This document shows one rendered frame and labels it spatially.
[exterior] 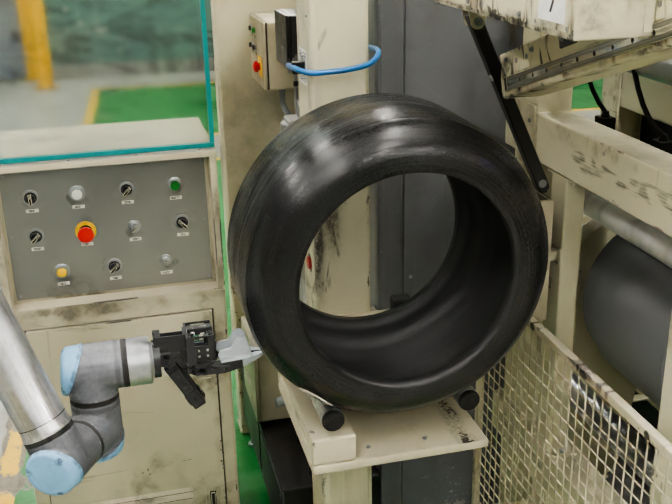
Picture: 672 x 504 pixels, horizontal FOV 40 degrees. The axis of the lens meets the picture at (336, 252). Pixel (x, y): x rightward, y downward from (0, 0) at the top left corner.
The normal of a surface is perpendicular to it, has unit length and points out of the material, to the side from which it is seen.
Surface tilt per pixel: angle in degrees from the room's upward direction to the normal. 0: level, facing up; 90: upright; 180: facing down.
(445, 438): 0
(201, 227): 90
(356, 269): 90
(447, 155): 80
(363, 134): 45
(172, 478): 90
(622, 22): 90
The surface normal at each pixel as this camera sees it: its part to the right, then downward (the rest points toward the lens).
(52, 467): -0.17, 0.37
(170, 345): 0.25, 0.34
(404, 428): -0.02, -0.93
